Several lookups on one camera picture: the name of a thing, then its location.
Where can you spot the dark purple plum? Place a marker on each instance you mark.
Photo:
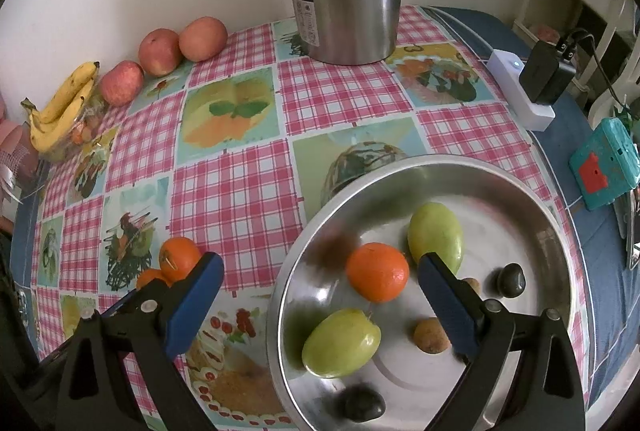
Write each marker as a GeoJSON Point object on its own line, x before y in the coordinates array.
{"type": "Point", "coordinates": [364, 403]}

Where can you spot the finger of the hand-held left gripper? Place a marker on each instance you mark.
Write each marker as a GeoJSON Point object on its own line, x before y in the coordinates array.
{"type": "Point", "coordinates": [150, 290]}

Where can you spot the blue under cloth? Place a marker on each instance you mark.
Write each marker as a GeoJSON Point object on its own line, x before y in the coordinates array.
{"type": "Point", "coordinates": [565, 131]}

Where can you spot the black charger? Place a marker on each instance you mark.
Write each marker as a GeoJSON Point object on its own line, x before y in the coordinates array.
{"type": "Point", "coordinates": [545, 73]}

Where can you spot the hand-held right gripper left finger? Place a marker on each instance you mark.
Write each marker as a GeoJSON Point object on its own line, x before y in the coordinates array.
{"type": "Point", "coordinates": [195, 306]}

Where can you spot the red apple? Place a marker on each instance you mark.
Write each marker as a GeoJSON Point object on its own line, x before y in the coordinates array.
{"type": "Point", "coordinates": [120, 83]}
{"type": "Point", "coordinates": [202, 38]}
{"type": "Point", "coordinates": [160, 52]}

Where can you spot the large stainless steel plate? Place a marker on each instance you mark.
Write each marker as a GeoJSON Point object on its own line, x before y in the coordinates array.
{"type": "Point", "coordinates": [390, 191]}

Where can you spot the teal box with red patch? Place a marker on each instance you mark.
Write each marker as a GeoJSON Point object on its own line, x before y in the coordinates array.
{"type": "Point", "coordinates": [610, 146]}

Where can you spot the orange tangerine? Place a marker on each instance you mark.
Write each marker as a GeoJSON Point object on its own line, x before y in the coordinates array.
{"type": "Point", "coordinates": [179, 256]}
{"type": "Point", "coordinates": [149, 277]}
{"type": "Point", "coordinates": [377, 272]}

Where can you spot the large green mango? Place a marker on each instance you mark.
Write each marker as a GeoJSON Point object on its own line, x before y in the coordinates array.
{"type": "Point", "coordinates": [340, 343]}

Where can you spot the small green mango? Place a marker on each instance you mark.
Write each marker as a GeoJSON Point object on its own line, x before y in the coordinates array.
{"type": "Point", "coordinates": [435, 233]}

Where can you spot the pink flower bouquet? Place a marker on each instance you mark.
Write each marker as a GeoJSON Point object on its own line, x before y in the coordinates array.
{"type": "Point", "coordinates": [12, 146]}

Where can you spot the yellow banana bunch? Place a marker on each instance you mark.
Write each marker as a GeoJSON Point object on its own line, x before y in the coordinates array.
{"type": "Point", "coordinates": [65, 96]}

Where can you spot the white power strip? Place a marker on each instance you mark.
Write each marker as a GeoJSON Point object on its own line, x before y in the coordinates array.
{"type": "Point", "coordinates": [505, 66]}

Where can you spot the small brown kiwi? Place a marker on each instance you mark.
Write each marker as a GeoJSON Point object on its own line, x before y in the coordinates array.
{"type": "Point", "coordinates": [471, 286]}
{"type": "Point", "coordinates": [431, 335]}

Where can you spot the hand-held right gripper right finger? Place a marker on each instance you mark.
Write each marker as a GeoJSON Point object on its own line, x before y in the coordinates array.
{"type": "Point", "coordinates": [445, 301]}

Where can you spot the clear plastic container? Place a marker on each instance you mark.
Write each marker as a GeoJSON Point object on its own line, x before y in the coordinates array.
{"type": "Point", "coordinates": [85, 126]}

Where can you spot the pink checked tablecloth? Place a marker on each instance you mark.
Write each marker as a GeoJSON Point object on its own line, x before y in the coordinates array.
{"type": "Point", "coordinates": [225, 191]}

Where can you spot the white slatted chair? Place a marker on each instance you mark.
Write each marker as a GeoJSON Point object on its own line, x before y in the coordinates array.
{"type": "Point", "coordinates": [600, 106]}

